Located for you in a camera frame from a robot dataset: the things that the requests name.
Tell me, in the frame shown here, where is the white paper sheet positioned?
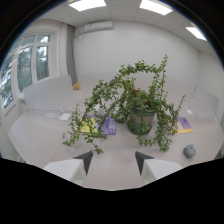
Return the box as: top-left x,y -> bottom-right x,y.
58,112 -> 73,121

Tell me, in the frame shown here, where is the clear acrylic divider panel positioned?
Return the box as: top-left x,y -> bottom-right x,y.
187,87 -> 221,121

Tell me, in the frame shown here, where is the white framed window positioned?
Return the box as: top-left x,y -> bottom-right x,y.
0,33 -> 52,111

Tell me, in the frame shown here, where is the purple yellow orange booklet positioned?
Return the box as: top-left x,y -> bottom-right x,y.
170,116 -> 194,135

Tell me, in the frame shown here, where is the green ceramic plant pot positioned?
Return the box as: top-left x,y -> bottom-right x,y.
126,105 -> 157,136

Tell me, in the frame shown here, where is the clear plastic packet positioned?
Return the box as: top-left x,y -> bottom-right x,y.
44,111 -> 63,120

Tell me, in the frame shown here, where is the grey rolled sock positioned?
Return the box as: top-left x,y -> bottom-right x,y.
182,144 -> 197,159

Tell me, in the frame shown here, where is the white desk divider panel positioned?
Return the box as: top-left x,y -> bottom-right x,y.
22,74 -> 75,111

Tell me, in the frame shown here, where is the rectangular ceiling light panel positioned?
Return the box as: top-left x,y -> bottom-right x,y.
138,0 -> 174,17
68,0 -> 107,13
185,26 -> 208,42

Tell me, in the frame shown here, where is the white wall air conditioner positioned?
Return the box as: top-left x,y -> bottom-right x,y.
73,20 -> 114,38

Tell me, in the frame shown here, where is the green leafy trailing plant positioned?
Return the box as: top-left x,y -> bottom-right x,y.
62,54 -> 187,155

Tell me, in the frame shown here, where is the grey curtain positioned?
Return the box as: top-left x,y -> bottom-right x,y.
66,24 -> 78,86

